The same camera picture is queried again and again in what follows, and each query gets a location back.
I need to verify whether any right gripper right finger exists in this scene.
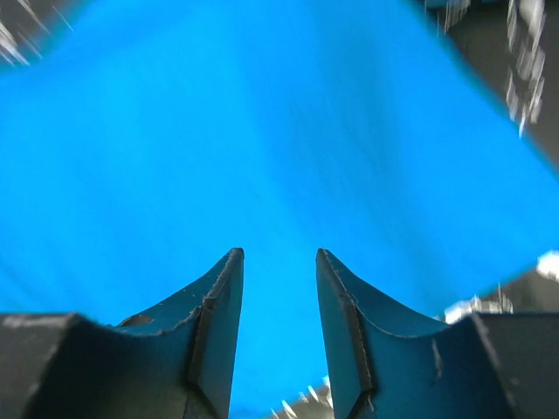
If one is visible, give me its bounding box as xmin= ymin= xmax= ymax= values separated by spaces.
xmin=316 ymin=249 xmax=558 ymax=418

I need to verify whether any blue t-shirt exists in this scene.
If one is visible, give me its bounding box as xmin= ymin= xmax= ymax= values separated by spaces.
xmin=1 ymin=1 xmax=558 ymax=418

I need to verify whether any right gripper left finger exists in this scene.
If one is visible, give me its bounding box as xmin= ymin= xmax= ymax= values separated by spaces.
xmin=1 ymin=248 xmax=245 ymax=418

